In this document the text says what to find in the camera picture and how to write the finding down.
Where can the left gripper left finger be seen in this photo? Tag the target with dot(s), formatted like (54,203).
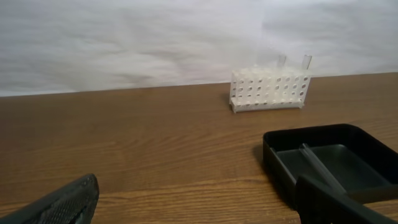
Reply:
(62,205)

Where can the black tray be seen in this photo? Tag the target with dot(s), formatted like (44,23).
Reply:
(351,165)

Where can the white test tube rack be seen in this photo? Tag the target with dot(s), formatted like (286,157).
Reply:
(267,90)

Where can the clear test tube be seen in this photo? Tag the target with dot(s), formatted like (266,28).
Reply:
(306,62)
(317,165)
(281,61)

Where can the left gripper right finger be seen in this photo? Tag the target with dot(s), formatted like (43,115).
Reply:
(326,208)

